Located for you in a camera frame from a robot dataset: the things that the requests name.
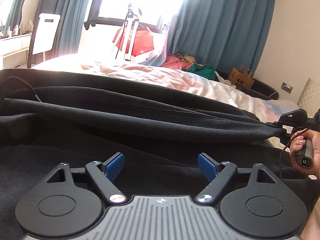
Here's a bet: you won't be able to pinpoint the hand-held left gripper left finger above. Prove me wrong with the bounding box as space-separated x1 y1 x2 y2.
46 152 127 205

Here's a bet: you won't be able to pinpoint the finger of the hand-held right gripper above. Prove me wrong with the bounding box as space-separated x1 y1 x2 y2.
265 109 308 130

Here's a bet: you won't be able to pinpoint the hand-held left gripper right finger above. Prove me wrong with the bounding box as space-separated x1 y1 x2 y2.
196 153 280 204

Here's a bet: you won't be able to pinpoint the black pants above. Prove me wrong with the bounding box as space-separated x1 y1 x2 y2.
0 68 320 240

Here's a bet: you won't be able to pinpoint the person's right hand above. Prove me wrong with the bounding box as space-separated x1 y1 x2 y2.
289 129 320 176

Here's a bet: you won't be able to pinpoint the quilted cream headboard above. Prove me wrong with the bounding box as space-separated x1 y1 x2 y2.
297 78 320 112

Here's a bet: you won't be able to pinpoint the black sofa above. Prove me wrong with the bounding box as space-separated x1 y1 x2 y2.
215 70 279 98

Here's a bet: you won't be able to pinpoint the person's bare leg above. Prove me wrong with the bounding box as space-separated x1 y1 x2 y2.
300 202 320 240

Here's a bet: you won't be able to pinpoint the brown paper bag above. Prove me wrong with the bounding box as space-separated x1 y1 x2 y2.
228 64 256 89

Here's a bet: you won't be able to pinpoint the white garment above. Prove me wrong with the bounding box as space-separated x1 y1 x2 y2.
215 70 237 87

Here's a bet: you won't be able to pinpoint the pastel quilt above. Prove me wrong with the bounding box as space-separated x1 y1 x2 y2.
32 54 304 151

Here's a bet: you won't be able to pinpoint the green garment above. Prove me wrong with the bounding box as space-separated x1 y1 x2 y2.
187 63 217 81

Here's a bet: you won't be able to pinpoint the pink garment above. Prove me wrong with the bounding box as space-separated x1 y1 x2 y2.
161 55 192 71

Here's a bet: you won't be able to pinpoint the beige garment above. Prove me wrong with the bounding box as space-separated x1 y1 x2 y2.
175 53 197 64

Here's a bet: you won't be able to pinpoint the teal curtain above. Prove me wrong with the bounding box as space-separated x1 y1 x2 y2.
32 0 100 58
166 0 277 75

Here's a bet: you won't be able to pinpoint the pink blue cloth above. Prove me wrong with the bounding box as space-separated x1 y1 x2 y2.
138 30 176 67

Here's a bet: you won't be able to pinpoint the red hanging garment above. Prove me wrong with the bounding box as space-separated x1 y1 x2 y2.
112 26 155 58

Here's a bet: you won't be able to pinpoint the white garment steamer stand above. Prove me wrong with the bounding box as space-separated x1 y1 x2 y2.
107 3 143 62

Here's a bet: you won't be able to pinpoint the white chair back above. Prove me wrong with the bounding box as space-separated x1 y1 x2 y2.
27 13 61 68

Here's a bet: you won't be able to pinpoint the white dresser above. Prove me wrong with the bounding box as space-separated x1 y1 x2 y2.
0 33 33 69

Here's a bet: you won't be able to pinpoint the group of cosmetic bottles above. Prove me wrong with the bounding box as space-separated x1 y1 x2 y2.
0 19 34 38

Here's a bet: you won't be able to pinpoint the wavy frame mirror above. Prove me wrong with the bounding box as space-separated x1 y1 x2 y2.
4 0 26 28

